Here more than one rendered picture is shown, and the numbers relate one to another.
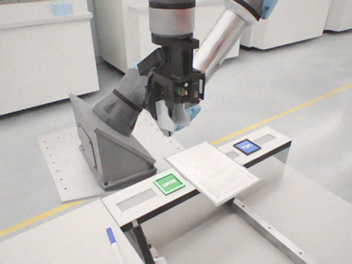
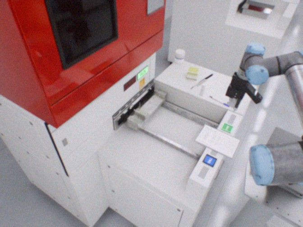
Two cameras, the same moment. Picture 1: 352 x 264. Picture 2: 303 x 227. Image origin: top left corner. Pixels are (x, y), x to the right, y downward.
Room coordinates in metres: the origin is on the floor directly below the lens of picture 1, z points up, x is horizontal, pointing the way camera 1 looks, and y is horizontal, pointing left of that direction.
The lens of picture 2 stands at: (1.12, -0.74, 1.89)
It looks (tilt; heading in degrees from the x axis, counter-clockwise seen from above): 44 degrees down; 155
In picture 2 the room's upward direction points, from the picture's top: 3 degrees clockwise
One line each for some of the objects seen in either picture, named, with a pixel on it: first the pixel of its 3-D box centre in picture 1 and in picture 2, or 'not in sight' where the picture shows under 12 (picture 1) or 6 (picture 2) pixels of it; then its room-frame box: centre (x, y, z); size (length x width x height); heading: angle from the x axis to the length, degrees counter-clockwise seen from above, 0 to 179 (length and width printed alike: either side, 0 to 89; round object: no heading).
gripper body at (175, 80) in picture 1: (174, 68); (239, 86); (0.50, 0.00, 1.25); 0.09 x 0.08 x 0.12; 35
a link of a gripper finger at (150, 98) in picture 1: (157, 97); not in sight; (0.51, 0.03, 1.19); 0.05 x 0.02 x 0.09; 125
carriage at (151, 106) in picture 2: not in sight; (148, 110); (0.13, -0.31, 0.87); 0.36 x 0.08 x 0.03; 125
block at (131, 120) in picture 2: not in sight; (134, 121); (0.22, -0.44, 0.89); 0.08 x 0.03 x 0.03; 35
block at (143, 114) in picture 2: not in sight; (141, 113); (0.18, -0.37, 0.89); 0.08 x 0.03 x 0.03; 35
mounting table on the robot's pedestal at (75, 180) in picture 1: (114, 163); (285, 186); (0.86, 0.22, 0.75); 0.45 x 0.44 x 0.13; 32
